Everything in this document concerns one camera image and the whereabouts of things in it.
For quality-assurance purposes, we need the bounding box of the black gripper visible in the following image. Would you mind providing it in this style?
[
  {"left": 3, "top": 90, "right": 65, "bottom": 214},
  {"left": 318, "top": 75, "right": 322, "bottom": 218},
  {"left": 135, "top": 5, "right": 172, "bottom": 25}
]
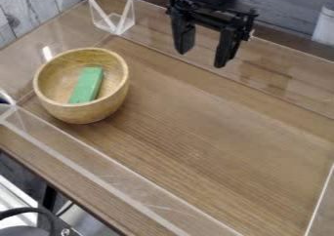
[{"left": 167, "top": 0, "right": 258, "bottom": 68}]

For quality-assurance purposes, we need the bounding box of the green rectangular block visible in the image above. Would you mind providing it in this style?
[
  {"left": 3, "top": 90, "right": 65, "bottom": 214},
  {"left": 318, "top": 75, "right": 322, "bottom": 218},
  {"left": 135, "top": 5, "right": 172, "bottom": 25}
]
[{"left": 68, "top": 67, "right": 104, "bottom": 104}]

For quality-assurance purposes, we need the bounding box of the light wooden bowl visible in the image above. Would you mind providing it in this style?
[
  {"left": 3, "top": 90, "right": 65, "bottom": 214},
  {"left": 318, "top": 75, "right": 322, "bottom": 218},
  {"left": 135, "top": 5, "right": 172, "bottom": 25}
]
[{"left": 32, "top": 48, "right": 129, "bottom": 124}]

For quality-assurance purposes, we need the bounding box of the white cylindrical container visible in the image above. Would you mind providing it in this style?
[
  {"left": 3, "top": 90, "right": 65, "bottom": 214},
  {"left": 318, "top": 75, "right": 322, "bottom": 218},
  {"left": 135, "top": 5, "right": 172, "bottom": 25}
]
[{"left": 311, "top": 4, "right": 334, "bottom": 47}]

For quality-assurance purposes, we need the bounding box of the black table leg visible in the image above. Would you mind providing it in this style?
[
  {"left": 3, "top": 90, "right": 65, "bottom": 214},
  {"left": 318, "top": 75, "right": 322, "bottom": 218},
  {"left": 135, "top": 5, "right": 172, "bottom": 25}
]
[{"left": 41, "top": 185, "right": 57, "bottom": 211}]

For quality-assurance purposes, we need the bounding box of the clear acrylic tray wall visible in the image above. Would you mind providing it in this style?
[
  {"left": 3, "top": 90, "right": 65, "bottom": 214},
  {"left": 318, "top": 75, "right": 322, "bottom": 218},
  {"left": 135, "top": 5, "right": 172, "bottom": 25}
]
[{"left": 0, "top": 0, "right": 334, "bottom": 236}]

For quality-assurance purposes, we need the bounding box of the black cable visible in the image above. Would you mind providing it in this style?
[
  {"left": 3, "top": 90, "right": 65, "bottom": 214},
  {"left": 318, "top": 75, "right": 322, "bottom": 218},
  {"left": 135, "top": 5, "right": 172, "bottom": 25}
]
[{"left": 0, "top": 206, "right": 57, "bottom": 236}]

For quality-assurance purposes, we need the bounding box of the black metal bracket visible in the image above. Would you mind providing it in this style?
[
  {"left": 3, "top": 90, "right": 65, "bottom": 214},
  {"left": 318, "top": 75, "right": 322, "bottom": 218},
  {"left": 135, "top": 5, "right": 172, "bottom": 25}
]
[{"left": 36, "top": 208, "right": 83, "bottom": 236}]

